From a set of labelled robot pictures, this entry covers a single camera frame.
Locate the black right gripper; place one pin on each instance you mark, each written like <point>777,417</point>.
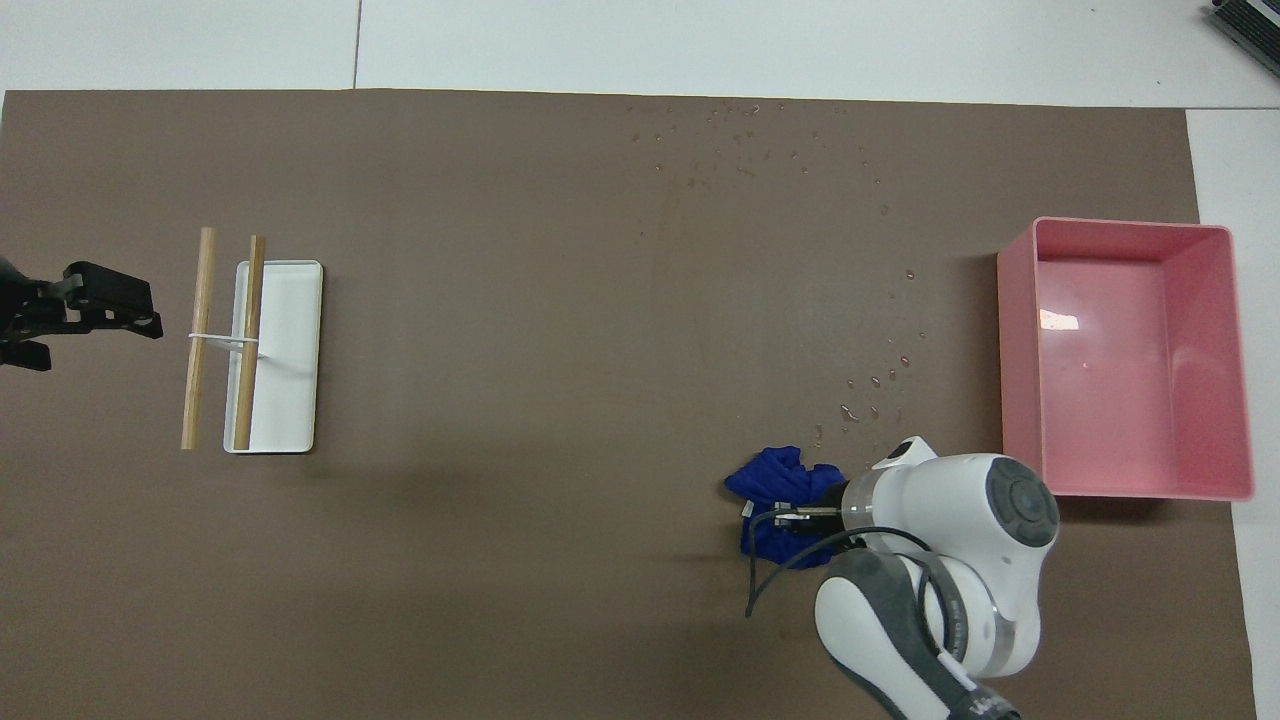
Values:
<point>835,495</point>

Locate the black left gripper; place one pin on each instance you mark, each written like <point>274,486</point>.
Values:
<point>20,310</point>

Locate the blue cloth towel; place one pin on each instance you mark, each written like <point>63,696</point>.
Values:
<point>775,480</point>

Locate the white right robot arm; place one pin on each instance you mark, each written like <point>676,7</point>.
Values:
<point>950,500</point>

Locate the spilled water droplets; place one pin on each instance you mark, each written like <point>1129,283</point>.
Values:
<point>850,412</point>

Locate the white towel rack base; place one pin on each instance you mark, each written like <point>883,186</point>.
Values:
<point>290,330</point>

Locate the wooden rack rod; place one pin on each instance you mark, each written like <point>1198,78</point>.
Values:
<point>203,290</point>
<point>252,290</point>

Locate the brown table mat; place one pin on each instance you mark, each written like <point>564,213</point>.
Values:
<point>550,400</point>

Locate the pink plastic bin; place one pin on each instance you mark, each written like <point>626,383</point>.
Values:
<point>1130,380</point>

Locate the grey ribbed device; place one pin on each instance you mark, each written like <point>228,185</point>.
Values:
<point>1250,20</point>

